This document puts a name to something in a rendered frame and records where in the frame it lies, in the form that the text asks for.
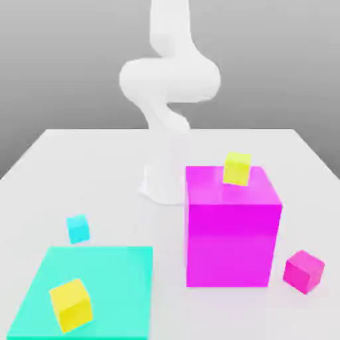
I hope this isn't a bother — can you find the small lime yellow cube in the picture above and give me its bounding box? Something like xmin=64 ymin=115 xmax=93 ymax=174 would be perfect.
xmin=222 ymin=151 xmax=252 ymax=187

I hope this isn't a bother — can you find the small cyan cube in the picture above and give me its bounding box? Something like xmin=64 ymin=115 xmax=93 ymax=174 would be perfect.
xmin=65 ymin=214 xmax=91 ymax=245

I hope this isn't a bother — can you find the small pink cube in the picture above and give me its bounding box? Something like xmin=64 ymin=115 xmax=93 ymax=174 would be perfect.
xmin=282 ymin=249 xmax=326 ymax=295

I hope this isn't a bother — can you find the large magenta box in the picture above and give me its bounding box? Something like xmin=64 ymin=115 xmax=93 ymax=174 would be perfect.
xmin=185 ymin=165 xmax=283 ymax=288

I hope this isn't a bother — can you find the large turquoise box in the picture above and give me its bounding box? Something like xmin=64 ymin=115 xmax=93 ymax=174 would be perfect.
xmin=5 ymin=246 xmax=154 ymax=340

